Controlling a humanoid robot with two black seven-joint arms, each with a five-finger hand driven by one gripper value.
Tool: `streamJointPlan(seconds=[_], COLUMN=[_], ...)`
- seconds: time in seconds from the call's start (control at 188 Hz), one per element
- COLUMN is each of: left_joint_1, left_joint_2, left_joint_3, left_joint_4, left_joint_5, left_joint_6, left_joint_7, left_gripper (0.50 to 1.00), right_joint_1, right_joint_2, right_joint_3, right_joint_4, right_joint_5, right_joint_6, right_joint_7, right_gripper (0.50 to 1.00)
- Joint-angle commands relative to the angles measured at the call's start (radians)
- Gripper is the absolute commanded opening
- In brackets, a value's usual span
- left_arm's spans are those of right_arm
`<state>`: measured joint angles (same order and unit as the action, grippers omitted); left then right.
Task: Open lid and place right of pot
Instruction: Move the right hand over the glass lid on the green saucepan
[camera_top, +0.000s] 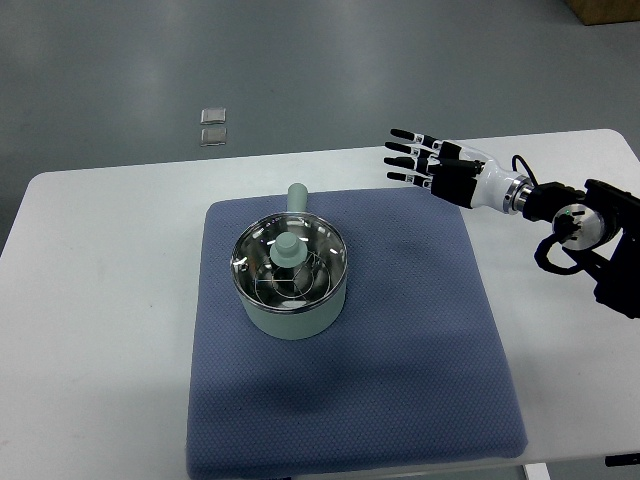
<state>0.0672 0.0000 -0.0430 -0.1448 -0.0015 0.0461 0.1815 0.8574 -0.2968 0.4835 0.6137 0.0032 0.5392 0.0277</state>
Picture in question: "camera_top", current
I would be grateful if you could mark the light green pot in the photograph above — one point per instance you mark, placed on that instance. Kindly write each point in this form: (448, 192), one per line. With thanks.
(303, 325)

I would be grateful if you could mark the glass lid with green knob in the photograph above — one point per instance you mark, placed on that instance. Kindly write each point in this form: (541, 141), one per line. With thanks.
(289, 262)

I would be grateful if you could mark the cardboard box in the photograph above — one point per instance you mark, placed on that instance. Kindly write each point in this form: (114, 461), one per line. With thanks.
(603, 12)

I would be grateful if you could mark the black table bracket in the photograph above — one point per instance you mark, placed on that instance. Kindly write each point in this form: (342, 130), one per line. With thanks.
(622, 460)

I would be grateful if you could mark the blue quilted mat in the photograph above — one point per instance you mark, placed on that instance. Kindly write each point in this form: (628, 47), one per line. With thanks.
(413, 370)

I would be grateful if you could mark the upper metal floor plate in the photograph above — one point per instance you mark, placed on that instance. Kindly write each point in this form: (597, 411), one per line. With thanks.
(213, 115)

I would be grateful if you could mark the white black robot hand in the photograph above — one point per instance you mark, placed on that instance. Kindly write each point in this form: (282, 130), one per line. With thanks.
(456, 173)

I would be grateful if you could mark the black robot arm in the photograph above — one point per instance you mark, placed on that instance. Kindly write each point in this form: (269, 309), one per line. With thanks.
(595, 230)

